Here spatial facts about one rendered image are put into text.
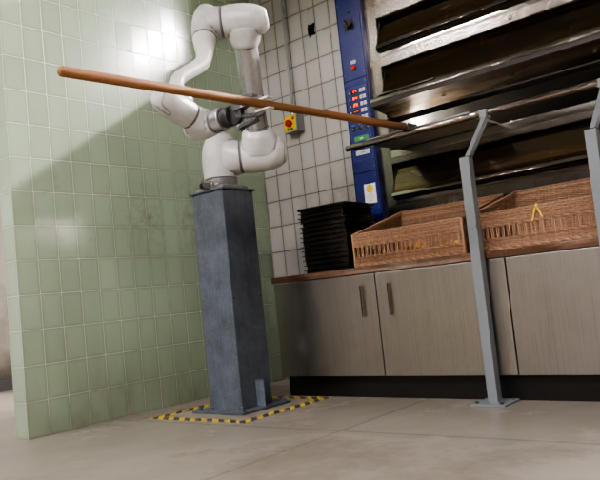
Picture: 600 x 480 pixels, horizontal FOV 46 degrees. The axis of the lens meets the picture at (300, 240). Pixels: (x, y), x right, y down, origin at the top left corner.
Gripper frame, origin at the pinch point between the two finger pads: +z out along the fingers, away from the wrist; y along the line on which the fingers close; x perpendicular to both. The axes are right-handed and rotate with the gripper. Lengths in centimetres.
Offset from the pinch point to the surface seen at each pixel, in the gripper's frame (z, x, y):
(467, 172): 40, -68, 28
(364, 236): -18, -77, 45
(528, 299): 56, -74, 79
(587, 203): 80, -78, 46
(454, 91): 11, -122, -20
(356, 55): -44, -123, -55
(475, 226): 41, -68, 49
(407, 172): -24, -128, 12
